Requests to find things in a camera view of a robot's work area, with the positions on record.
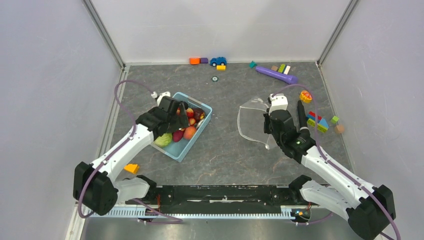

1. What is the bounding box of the orange peach toy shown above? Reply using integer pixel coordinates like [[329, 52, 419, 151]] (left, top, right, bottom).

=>
[[183, 126, 197, 140]]

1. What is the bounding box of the clear polka dot zip bag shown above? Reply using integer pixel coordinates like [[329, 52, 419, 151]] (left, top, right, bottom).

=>
[[237, 96, 277, 150]]

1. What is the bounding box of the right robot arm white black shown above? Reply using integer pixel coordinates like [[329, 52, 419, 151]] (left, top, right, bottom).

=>
[[263, 109, 401, 240]]

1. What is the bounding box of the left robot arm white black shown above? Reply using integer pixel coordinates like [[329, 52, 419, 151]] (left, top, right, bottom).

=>
[[73, 95, 189, 218]]

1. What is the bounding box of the magenta fruit toy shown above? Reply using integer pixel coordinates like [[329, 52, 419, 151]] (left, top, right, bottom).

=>
[[172, 130, 184, 143]]

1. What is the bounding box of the green cabbage toy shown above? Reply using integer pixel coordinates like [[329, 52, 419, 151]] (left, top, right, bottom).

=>
[[154, 133, 173, 148]]

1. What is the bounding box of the dark red apple toy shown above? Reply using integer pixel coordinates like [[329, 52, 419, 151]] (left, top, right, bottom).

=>
[[192, 107, 206, 122]]

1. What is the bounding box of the light blue plastic basket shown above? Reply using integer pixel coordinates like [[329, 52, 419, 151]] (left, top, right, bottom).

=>
[[150, 92, 213, 163]]

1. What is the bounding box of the yellow butterfly duplo block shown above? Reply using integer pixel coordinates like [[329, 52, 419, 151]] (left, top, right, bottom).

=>
[[299, 90, 313, 104]]

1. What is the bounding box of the multicolour duplo stack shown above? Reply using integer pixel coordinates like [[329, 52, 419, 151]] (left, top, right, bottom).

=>
[[306, 111, 329, 133]]

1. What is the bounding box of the purple toy flashlight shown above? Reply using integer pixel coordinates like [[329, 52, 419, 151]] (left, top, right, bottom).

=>
[[255, 65, 299, 85]]

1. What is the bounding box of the white block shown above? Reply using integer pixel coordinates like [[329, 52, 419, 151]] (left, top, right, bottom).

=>
[[283, 65, 291, 75]]

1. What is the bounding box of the green lego block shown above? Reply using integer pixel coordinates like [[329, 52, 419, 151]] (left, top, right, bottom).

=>
[[277, 63, 287, 73]]

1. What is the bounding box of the small green cube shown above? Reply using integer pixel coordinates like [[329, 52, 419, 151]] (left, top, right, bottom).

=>
[[330, 115, 340, 125]]

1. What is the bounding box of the orange block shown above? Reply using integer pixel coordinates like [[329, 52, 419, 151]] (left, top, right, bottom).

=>
[[189, 57, 201, 65]]

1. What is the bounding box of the tan wooden cube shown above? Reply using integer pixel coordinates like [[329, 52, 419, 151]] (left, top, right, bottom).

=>
[[334, 124, 345, 134]]

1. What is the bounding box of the purple block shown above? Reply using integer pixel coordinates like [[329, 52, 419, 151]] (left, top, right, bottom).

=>
[[200, 57, 209, 64]]

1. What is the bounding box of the teal block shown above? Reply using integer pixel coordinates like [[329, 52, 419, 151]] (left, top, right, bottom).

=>
[[249, 61, 257, 69]]

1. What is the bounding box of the yellow wedge block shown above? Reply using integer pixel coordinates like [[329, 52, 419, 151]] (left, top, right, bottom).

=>
[[124, 163, 140, 175]]

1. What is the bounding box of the blue toy car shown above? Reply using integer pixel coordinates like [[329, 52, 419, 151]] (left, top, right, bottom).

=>
[[209, 56, 227, 67]]

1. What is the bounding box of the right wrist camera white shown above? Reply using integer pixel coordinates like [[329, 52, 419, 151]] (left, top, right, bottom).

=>
[[268, 93, 288, 114]]

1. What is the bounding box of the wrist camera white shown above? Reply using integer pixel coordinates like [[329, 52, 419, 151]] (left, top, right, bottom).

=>
[[150, 92, 172, 108], [268, 93, 288, 114]]

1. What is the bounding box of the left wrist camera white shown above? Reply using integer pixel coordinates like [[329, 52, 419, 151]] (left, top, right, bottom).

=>
[[150, 92, 172, 108]]

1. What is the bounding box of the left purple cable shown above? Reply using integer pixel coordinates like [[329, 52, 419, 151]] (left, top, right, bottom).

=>
[[77, 79, 157, 220]]

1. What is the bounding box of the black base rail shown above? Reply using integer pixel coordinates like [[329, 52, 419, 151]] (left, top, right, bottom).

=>
[[141, 184, 309, 214]]

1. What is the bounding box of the white slotted cable duct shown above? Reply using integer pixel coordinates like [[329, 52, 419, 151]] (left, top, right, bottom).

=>
[[86, 206, 293, 220]]

